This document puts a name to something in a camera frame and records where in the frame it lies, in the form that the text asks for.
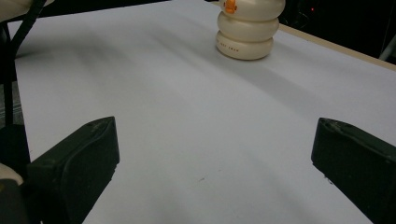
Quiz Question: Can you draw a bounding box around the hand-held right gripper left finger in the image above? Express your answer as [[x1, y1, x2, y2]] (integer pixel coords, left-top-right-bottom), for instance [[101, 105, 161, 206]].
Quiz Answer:
[[26, 116, 121, 224]]

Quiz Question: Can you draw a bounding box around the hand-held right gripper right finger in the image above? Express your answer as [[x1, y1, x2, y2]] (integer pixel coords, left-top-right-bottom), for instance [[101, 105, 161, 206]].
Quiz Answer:
[[310, 117, 396, 224]]

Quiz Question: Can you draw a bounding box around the cream ribbed holder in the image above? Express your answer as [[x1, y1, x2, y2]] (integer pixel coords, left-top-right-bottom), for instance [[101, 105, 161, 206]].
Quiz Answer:
[[215, 0, 287, 62]]

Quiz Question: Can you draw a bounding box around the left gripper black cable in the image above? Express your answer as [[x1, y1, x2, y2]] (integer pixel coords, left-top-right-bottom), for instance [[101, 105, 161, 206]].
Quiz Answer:
[[1, 0, 48, 126]]

